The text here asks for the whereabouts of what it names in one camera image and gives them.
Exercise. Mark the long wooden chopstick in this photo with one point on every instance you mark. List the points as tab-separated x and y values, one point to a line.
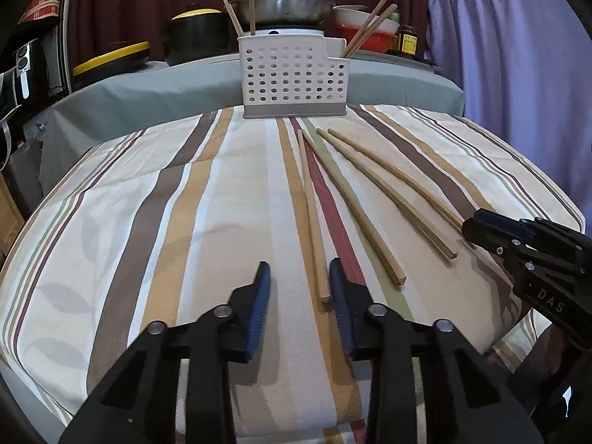
372	18
251	7
312	212
374	34
351	145
441	245
230	11
379	24
358	206

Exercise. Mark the red bowl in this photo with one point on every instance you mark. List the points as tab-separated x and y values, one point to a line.
384	39

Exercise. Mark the person's right hand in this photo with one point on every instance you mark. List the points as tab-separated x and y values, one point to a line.
552	354

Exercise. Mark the red striped round box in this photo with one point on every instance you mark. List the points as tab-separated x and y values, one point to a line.
41	4

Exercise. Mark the grey tray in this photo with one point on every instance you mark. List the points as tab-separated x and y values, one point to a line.
407	62

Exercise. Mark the white bowl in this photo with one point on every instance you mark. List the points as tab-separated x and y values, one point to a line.
347	15

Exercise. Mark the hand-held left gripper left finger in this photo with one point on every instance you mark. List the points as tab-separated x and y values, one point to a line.
259	305

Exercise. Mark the striped tablecloth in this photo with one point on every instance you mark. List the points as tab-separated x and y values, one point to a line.
162	240

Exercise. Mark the yellow-lid electric griddle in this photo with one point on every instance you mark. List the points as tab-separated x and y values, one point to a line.
111	58

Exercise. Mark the steel wok with black lid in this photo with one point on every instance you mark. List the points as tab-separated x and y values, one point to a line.
286	9

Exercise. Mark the white induction cooker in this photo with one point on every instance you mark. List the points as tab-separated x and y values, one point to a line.
296	32

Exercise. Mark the white perforated plastic utensil holder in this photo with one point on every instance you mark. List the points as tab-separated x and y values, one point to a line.
286	78

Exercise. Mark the black shelf rack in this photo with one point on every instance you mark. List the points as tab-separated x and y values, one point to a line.
66	55

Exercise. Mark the jar with red lid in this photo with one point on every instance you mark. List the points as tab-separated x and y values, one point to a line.
408	44

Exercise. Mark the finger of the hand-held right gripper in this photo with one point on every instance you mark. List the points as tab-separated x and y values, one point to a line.
485	236
555	233

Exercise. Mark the wooden box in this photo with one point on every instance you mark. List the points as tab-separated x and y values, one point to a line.
9	212

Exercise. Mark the black air fryer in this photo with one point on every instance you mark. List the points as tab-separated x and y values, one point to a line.
27	78

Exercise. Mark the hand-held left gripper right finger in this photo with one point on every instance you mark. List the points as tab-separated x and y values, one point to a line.
340	305

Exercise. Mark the black pot with yellow lid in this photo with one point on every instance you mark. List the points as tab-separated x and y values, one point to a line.
194	39

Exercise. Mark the purple cloth cover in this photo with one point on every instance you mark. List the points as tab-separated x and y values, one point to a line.
508	78

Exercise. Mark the dark glass bottle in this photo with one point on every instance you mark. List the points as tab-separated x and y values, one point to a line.
394	32

